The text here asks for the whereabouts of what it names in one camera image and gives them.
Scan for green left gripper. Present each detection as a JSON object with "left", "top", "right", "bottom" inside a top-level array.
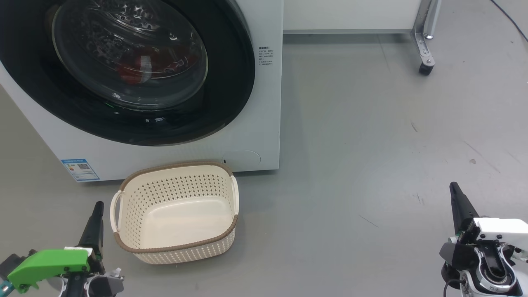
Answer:
[{"left": 7, "top": 201, "right": 106, "bottom": 294}]

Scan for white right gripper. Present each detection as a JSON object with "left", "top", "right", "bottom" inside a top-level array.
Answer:
[{"left": 439, "top": 181, "right": 528, "bottom": 273}]

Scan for red basketball jersey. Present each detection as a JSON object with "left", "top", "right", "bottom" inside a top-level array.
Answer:
[{"left": 115, "top": 45, "right": 198, "bottom": 85}]

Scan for grey washing machine door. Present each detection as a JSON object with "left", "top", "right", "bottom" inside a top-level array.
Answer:
[{"left": 0, "top": 0, "right": 256, "bottom": 146}]

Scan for cream perforated laundry basket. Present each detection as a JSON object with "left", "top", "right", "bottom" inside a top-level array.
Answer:
[{"left": 110, "top": 161, "right": 240, "bottom": 265}]

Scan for white front-load washing machine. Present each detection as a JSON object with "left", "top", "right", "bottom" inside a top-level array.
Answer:
[{"left": 0, "top": 0, "right": 284, "bottom": 183}]

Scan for blue energy label sticker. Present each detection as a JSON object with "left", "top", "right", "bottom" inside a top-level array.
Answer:
[{"left": 61, "top": 158, "right": 100, "bottom": 182}]

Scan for round drain filter cover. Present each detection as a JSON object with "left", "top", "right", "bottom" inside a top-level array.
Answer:
[{"left": 223, "top": 150, "right": 261, "bottom": 165}]

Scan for metal partition stand leg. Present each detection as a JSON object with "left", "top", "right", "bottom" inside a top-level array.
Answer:
[{"left": 410, "top": 0, "right": 442, "bottom": 66}]

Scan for white partition panel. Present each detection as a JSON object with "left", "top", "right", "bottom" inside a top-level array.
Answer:
[{"left": 283, "top": 0, "right": 421, "bottom": 34}]

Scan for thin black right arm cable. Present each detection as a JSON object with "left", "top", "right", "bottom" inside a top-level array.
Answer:
[{"left": 443, "top": 278, "right": 464, "bottom": 297}]

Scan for black floor cable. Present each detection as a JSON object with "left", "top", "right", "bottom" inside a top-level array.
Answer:
[{"left": 491, "top": 0, "right": 528, "bottom": 42}]

